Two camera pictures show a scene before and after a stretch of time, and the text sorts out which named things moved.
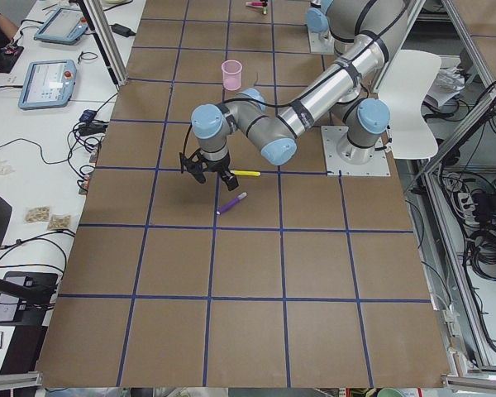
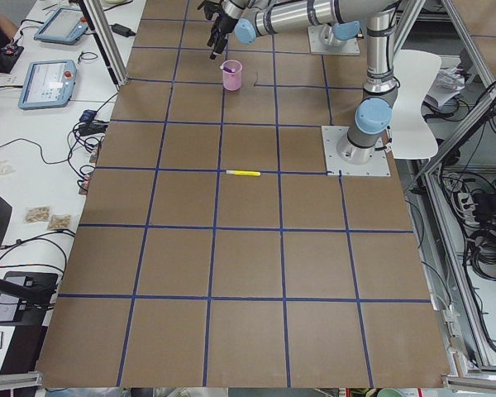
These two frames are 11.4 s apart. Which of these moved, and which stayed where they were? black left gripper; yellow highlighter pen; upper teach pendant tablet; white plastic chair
Moved: black left gripper
Stayed: yellow highlighter pen; white plastic chair; upper teach pendant tablet
